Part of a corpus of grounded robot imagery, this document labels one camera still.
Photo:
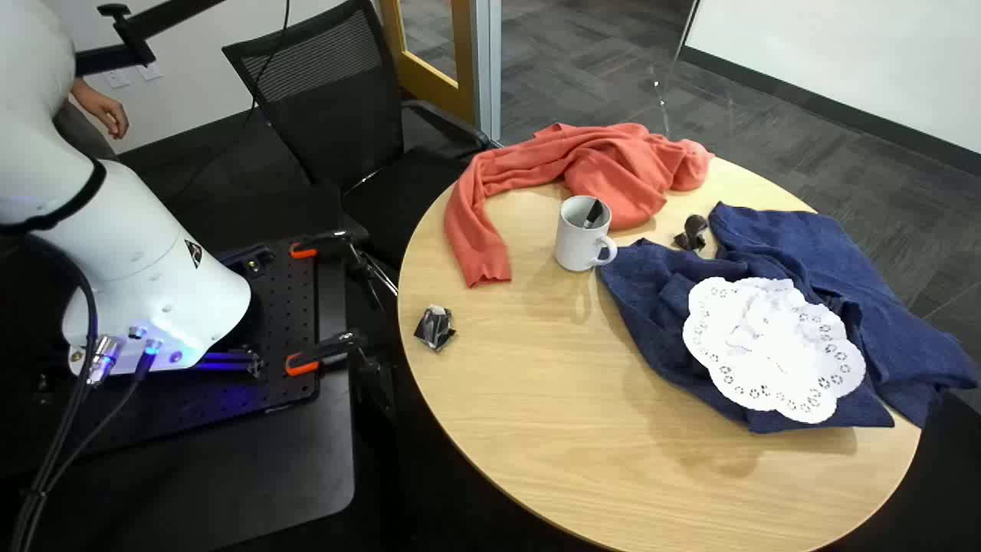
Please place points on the small dark round object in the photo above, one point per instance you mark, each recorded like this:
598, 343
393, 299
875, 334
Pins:
689, 235

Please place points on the black binder clip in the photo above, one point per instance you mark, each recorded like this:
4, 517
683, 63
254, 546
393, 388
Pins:
432, 330

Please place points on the bystander bare hand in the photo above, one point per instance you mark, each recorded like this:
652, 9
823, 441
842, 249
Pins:
103, 108

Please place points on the orange cloth garment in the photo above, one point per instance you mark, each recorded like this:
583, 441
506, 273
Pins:
615, 164

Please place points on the black mesh office chair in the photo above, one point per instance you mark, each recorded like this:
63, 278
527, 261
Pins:
326, 94

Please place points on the wooden door frame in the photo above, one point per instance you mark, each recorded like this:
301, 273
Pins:
432, 72

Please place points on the navy blue cloth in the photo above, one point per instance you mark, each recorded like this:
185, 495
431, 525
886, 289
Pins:
899, 338

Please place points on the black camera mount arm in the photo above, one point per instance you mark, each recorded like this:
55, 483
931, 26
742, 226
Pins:
133, 32

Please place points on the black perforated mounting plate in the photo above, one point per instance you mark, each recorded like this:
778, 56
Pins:
292, 308

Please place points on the black robot cart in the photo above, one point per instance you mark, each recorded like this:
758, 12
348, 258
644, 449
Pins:
204, 480

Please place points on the black marker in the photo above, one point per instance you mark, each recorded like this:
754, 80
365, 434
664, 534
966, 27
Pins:
592, 212

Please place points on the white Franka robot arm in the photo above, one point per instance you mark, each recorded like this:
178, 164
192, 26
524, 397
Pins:
133, 256

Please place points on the black clamp orange tips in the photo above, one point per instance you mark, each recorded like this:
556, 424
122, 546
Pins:
322, 245
320, 356

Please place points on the white ceramic mug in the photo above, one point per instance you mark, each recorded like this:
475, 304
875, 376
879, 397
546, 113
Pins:
576, 245

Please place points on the white paper doily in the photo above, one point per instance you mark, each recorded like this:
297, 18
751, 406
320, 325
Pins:
771, 346

